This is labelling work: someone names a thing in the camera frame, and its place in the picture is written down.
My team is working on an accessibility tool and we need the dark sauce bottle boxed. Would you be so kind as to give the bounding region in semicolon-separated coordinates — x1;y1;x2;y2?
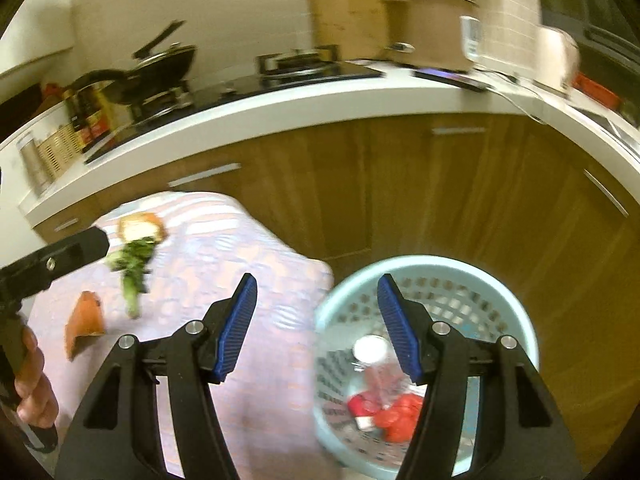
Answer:
63;90;93;153

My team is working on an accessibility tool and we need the green bok choy stalk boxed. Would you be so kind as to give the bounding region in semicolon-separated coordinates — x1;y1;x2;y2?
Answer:
105;236;157;318

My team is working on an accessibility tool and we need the red plastic bag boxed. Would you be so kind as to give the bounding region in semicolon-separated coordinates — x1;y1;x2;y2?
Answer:
373;392;424;443

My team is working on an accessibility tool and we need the red tray by window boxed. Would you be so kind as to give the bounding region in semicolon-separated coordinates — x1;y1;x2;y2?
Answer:
573;72;622;110

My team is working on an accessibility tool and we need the metal canister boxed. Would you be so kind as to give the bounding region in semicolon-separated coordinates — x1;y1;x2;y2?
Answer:
17;131;53;197

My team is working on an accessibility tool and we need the light blue plastic basket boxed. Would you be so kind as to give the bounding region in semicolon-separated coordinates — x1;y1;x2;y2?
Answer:
313;253;540;480

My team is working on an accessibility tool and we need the white capped plastic bottle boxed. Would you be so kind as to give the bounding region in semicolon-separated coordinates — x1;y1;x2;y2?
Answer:
346;335;404;432

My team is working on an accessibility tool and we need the smartphone on counter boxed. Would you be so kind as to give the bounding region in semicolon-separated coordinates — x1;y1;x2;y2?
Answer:
413;68;491;92

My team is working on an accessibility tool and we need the black gas stove top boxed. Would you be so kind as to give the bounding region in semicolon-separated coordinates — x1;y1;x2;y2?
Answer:
84;44;382;165

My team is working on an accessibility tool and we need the wooden cutting board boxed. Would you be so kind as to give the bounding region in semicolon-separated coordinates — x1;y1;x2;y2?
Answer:
309;0;387;60

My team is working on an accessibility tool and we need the wooden kitchen cabinet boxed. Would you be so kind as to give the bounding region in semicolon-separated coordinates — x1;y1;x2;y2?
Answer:
61;114;639;469

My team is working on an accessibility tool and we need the person's left hand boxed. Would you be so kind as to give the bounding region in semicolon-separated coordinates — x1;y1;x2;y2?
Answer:
14;326;58;429

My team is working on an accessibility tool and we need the white charging cable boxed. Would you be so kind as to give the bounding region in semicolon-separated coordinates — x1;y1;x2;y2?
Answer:
474;66;549;126

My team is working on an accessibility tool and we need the brown rice cooker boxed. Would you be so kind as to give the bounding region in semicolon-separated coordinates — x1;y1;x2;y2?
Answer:
382;0;482;73

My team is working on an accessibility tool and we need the white electric kettle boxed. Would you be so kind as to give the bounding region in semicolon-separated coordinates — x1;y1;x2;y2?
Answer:
534;26;580;96

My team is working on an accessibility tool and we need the dark kitchen window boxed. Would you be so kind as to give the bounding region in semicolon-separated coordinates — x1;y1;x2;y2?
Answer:
540;0;639;127

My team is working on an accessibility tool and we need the orange peel with pith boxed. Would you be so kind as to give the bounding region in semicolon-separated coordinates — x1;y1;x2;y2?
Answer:
117;212;167;243

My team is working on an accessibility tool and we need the black wok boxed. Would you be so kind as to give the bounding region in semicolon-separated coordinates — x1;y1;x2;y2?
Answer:
67;21;196;106

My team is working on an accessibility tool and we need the floral pink table cloth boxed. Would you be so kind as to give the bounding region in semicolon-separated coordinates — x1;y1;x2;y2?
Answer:
28;192;340;479

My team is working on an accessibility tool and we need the beige utensil holder basket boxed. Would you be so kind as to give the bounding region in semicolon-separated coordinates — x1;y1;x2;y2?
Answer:
37;124;82;180

